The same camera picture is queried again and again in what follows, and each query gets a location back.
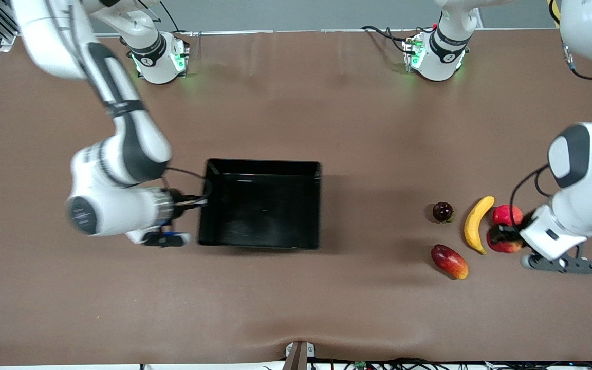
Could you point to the right Franka gripper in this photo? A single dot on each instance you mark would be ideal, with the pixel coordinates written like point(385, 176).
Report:
point(179, 201)

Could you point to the red apple with yellow hollow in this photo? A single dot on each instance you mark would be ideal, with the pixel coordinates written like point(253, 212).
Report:
point(504, 246)

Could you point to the red and yellow mango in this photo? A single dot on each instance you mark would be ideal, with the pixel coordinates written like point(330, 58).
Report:
point(449, 262)

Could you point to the yellow banana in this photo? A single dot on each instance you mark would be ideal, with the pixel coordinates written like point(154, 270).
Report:
point(473, 226)

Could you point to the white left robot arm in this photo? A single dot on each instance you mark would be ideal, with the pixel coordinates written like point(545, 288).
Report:
point(589, 174)

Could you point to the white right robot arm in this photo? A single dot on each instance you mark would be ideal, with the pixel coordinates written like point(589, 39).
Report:
point(121, 133)

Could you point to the dark purple mangosteen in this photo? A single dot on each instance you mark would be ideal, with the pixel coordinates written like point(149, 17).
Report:
point(442, 211)

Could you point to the plain red round fruit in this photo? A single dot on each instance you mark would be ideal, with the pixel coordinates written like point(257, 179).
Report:
point(506, 215)

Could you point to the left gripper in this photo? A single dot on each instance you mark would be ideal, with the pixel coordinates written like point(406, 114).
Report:
point(511, 234)

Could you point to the grey metal table clamp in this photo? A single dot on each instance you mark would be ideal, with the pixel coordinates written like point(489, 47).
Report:
point(298, 354)

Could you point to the black rectangular plastic box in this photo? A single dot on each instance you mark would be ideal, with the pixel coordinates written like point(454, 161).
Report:
point(262, 205)

